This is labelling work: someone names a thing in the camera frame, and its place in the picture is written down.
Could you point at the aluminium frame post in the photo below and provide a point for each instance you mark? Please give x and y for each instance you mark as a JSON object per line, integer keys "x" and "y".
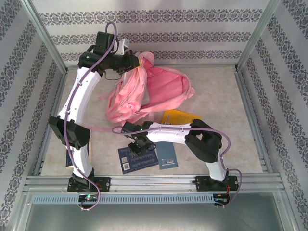
{"x": 258, "y": 33}
{"x": 43, "y": 33}

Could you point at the navy booklet with QR codes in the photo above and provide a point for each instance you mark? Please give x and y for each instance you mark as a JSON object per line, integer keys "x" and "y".
{"x": 142, "y": 163}

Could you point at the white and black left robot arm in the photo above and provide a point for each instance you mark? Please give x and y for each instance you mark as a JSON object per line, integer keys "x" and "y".
{"x": 81, "y": 91}

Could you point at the pink backpack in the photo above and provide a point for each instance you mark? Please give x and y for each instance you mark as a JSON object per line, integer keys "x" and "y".
{"x": 168, "y": 91}

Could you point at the teal blue notebook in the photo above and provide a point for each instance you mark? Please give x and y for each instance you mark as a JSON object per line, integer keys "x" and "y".
{"x": 167, "y": 156}

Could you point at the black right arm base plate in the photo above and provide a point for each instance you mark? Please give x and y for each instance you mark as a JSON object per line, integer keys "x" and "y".
{"x": 201, "y": 184}

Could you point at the aluminium frame rail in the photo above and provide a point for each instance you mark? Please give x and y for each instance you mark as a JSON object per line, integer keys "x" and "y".
{"x": 244, "y": 84}
{"x": 59, "y": 96}

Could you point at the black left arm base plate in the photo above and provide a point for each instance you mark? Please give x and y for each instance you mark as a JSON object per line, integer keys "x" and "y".
{"x": 106, "y": 184}

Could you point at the grey metal panel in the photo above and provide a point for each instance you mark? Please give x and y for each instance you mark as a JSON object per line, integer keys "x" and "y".
{"x": 154, "y": 216}

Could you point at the navy book with yellow label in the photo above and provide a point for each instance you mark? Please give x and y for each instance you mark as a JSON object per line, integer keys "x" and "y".
{"x": 68, "y": 161}

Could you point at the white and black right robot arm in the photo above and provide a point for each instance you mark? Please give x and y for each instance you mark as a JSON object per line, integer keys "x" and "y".
{"x": 168, "y": 134}

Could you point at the aluminium mounting rail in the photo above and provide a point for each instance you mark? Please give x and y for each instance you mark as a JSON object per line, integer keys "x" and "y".
{"x": 151, "y": 184}

